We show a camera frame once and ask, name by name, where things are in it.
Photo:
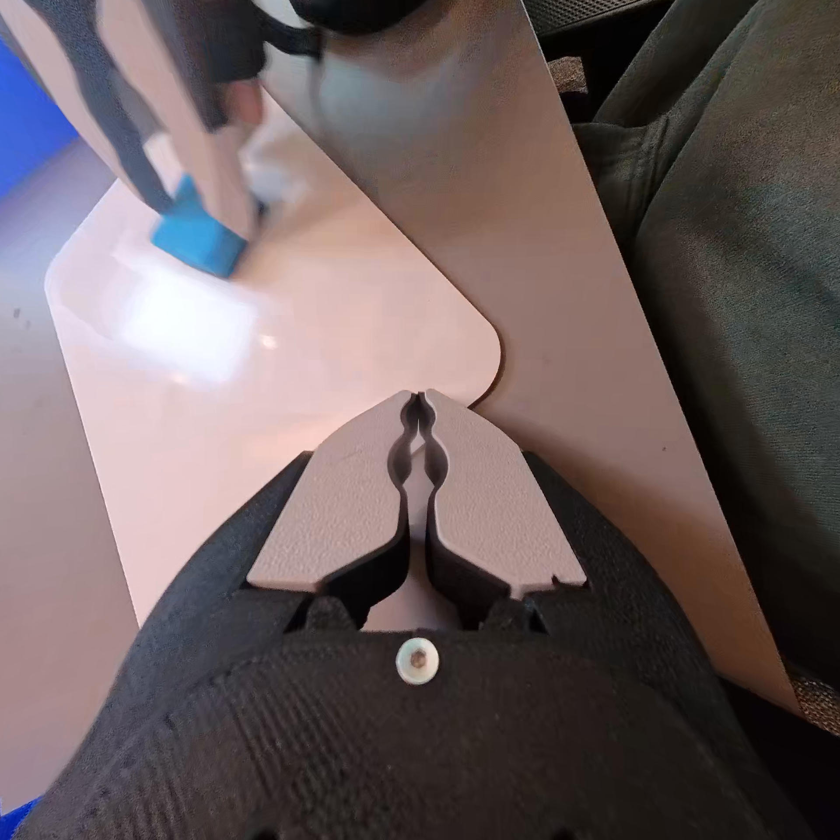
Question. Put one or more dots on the blue whiteboard eraser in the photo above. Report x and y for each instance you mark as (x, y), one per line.
(197, 243)

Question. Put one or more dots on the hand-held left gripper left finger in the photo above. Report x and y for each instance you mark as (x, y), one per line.
(328, 518)

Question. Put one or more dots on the white whiteboard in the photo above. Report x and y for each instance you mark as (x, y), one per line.
(295, 361)

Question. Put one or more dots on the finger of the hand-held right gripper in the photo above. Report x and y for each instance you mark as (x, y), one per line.
(59, 72)
(177, 118)

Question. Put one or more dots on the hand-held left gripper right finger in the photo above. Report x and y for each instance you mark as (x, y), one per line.
(505, 518)

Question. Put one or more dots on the grey mesh chair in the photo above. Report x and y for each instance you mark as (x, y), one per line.
(577, 16)

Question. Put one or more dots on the black honeycomb pad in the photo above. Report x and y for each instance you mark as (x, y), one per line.
(354, 16)

